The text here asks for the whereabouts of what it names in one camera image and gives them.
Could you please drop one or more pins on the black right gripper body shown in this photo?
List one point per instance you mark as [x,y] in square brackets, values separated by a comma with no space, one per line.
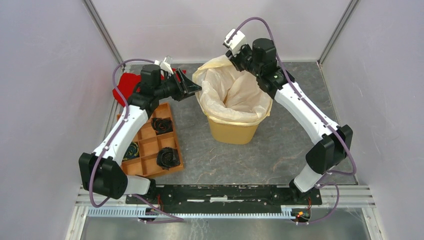
[243,60]

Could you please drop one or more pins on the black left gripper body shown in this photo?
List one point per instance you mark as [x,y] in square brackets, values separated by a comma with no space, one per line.
[174,89]

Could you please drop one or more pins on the cream plastic trash bag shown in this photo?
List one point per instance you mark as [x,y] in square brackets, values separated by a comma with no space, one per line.
[229,96]

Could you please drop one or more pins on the orange compartment tray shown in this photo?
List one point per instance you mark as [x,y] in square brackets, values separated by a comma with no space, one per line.
[150,144]

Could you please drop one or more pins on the yellow mesh trash bin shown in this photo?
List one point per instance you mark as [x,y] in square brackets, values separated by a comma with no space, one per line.
[232,132]

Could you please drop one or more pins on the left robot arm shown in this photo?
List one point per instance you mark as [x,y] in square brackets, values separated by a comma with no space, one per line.
[100,170]

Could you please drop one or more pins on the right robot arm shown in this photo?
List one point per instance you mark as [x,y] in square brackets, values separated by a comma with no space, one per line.
[331,141]

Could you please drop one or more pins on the dark blue-yellow rolled bag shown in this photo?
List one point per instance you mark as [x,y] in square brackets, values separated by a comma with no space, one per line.
[132,152]

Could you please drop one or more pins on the white slotted cable duct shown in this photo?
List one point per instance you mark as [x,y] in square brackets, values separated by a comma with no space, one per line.
[141,212]

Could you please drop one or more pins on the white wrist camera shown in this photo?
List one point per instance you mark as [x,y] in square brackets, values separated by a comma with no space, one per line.
[165,64]
[234,41]

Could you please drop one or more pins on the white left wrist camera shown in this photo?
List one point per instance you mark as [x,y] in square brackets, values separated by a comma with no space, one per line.
[165,64]

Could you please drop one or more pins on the red cloth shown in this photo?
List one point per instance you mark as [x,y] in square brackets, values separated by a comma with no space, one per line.
[127,86]

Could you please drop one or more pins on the black rolled bag upper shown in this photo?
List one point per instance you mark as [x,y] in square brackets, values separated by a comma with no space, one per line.
[162,125]

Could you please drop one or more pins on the black rolled bag lower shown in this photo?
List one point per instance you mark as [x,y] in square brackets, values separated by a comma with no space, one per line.
[167,158]

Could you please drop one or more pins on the black rolled bag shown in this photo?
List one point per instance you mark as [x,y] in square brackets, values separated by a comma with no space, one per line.
[162,125]
[167,158]

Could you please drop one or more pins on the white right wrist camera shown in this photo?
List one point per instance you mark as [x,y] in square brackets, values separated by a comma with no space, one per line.
[234,41]

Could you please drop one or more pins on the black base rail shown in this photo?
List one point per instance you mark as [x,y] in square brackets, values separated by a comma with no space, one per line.
[228,198]

